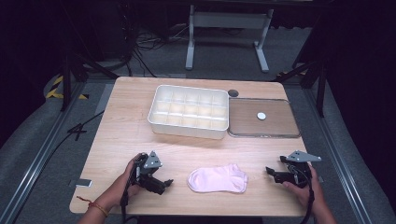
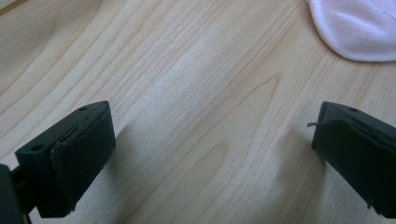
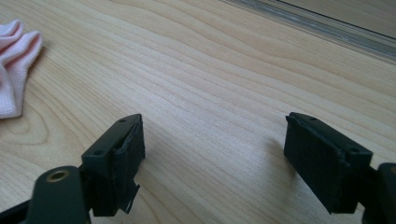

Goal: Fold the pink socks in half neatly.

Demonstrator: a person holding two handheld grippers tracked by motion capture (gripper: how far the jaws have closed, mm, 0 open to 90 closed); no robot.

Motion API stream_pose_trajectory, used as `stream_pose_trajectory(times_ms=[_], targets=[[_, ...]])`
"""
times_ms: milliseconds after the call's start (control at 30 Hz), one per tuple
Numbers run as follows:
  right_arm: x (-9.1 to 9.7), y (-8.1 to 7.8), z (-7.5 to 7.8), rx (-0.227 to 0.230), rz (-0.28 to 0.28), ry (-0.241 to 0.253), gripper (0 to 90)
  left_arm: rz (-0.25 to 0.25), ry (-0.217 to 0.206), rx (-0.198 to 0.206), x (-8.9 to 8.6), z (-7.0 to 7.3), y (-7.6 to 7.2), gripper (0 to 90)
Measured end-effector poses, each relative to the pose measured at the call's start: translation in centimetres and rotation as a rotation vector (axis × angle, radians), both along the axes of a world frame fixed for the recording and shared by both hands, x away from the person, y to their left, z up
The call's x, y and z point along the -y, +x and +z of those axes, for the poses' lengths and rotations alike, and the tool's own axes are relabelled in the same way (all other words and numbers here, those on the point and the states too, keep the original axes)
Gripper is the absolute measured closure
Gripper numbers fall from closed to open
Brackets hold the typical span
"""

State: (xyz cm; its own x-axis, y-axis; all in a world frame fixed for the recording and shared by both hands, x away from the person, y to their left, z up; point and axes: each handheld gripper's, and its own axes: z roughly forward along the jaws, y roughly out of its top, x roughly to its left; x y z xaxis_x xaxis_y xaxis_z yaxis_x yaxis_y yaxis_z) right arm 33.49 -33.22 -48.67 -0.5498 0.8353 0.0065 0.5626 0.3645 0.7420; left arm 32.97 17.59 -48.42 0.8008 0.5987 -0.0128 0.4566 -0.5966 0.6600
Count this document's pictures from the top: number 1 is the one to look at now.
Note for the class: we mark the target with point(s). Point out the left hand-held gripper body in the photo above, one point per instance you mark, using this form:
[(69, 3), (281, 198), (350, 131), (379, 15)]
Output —
[(151, 161)]

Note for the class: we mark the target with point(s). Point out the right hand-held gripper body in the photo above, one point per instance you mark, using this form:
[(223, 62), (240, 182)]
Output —
[(298, 168)]

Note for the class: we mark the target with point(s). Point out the pink sock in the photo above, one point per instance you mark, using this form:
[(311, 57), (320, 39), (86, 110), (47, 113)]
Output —
[(218, 179)]

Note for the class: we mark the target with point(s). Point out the person's right hand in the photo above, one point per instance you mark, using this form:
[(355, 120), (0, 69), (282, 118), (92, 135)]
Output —
[(303, 194)]

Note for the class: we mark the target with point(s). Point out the person's left hand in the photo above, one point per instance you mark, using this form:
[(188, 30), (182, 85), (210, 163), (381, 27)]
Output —
[(129, 183)]

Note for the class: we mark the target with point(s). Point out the grey tape piece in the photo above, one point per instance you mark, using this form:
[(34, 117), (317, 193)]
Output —
[(80, 183), (320, 179)]

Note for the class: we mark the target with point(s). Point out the clear lid with white knob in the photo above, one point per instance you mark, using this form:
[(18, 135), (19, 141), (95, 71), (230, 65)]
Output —
[(264, 123)]

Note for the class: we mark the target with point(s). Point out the white divided storage box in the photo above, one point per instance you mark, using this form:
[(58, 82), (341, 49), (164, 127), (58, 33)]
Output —
[(188, 112)]

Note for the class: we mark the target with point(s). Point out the black tape floor mark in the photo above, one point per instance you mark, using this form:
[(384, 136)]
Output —
[(77, 130)]

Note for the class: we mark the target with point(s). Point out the dark round table grommet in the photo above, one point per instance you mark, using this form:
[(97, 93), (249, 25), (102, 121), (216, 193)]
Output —
[(233, 93)]

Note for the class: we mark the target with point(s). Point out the black metal stand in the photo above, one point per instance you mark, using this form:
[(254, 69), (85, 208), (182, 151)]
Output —
[(66, 81), (320, 84)]

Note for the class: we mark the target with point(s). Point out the yellow black floor tape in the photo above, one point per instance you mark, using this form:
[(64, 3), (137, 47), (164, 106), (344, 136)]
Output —
[(53, 91)]

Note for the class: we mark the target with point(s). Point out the aluminium floor rail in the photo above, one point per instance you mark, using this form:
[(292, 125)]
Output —
[(337, 155), (37, 158)]

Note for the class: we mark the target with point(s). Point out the white metal table frame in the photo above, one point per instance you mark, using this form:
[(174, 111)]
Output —
[(199, 20)]

